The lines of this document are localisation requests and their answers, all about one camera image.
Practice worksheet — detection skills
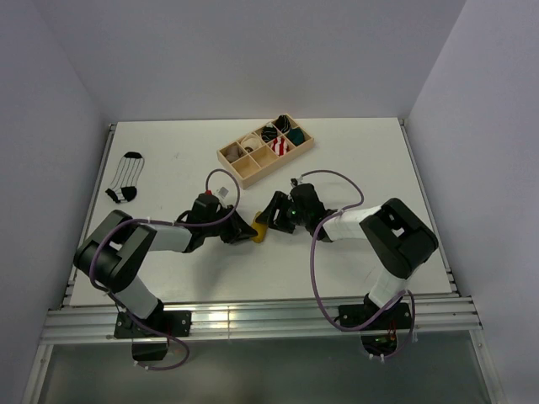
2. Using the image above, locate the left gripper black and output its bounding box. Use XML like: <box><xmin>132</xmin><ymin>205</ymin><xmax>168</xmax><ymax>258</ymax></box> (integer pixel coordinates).
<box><xmin>203</xmin><ymin>205</ymin><xmax>257</xmax><ymax>244</ymax></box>

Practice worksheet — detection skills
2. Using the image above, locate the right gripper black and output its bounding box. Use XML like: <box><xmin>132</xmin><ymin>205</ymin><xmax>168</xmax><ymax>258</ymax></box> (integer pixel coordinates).
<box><xmin>255</xmin><ymin>190</ymin><xmax>310</xmax><ymax>234</ymax></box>

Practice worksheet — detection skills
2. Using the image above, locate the yellow sock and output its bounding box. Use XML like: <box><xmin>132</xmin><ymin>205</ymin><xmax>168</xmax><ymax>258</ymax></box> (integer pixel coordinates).
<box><xmin>250</xmin><ymin>211</ymin><xmax>268</xmax><ymax>243</ymax></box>

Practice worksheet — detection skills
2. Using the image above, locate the white black striped sock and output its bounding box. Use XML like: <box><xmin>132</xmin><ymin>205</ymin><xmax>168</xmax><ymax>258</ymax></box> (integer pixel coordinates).
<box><xmin>105</xmin><ymin>151</ymin><xmax>145</xmax><ymax>204</ymax></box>

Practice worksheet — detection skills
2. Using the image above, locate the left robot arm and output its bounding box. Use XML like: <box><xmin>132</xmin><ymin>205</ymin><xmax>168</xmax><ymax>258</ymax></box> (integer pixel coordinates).
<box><xmin>73</xmin><ymin>191</ymin><xmax>258</xmax><ymax>336</ymax></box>

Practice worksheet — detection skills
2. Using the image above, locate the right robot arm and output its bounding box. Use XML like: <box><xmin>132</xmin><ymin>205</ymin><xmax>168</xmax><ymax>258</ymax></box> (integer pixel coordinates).
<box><xmin>255</xmin><ymin>183</ymin><xmax>439</xmax><ymax>328</ymax></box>

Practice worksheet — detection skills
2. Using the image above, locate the wooden compartment tray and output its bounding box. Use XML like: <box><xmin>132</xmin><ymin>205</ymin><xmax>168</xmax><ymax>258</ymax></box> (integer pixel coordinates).
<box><xmin>216</xmin><ymin>114</ymin><xmax>315</xmax><ymax>189</ymax></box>

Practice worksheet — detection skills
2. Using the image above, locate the beige rolled sock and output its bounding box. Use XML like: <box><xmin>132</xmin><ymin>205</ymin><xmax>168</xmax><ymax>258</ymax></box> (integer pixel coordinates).
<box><xmin>224</xmin><ymin>144</ymin><xmax>243</xmax><ymax>163</ymax></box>

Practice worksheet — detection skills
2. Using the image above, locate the red white striped rolled sock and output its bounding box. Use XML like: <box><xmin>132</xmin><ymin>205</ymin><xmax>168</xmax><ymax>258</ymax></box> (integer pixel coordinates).
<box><xmin>270</xmin><ymin>136</ymin><xmax>290</xmax><ymax>157</ymax></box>

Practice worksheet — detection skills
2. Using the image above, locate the cream rolled sock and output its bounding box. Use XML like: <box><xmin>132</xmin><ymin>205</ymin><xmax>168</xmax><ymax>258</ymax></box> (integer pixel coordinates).
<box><xmin>239</xmin><ymin>133</ymin><xmax>264</xmax><ymax>153</ymax></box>

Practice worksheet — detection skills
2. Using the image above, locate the dark green rolled sock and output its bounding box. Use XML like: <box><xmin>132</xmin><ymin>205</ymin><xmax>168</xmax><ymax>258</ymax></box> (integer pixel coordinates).
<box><xmin>287</xmin><ymin>127</ymin><xmax>305</xmax><ymax>146</ymax></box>

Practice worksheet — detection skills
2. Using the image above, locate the black white rolled sock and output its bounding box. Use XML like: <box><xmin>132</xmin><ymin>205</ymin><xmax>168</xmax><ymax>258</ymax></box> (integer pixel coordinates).
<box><xmin>260</xmin><ymin>125</ymin><xmax>279</xmax><ymax>143</ymax></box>

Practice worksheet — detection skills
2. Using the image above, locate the black striped rolled sock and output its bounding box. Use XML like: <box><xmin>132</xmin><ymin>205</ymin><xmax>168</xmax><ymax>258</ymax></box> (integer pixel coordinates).
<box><xmin>274</xmin><ymin>114</ymin><xmax>291</xmax><ymax>134</ymax></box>

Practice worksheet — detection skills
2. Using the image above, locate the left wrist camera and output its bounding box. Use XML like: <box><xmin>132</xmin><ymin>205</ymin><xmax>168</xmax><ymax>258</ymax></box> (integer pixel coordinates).
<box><xmin>205</xmin><ymin>187</ymin><xmax>229</xmax><ymax>201</ymax></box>

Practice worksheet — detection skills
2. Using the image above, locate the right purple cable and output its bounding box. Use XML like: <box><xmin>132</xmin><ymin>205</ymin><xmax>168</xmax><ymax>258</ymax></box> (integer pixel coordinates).
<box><xmin>294</xmin><ymin>169</ymin><xmax>418</xmax><ymax>361</ymax></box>

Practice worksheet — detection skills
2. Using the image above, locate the purple cable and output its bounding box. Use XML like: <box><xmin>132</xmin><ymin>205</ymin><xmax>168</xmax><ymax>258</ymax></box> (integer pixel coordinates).
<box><xmin>294</xmin><ymin>169</ymin><xmax>418</xmax><ymax>361</ymax></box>
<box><xmin>90</xmin><ymin>168</ymin><xmax>241</xmax><ymax>372</ymax></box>

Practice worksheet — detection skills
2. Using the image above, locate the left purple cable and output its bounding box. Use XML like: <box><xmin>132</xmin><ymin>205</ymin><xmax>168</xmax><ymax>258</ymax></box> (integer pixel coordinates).
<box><xmin>90</xmin><ymin>168</ymin><xmax>241</xmax><ymax>372</ymax></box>

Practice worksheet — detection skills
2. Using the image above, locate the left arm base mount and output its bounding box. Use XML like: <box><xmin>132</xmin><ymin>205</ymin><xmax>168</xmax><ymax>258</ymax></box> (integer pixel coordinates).
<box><xmin>113</xmin><ymin>311</ymin><xmax>192</xmax><ymax>370</ymax></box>

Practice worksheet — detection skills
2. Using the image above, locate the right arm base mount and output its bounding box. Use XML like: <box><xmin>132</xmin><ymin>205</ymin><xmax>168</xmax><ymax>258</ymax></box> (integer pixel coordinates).
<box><xmin>334</xmin><ymin>301</ymin><xmax>415</xmax><ymax>358</ymax></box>

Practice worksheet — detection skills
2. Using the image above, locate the aluminium frame rail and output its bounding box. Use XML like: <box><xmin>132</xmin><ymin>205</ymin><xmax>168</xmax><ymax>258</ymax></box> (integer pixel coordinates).
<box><xmin>40</xmin><ymin>296</ymin><xmax>483</xmax><ymax>345</ymax></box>

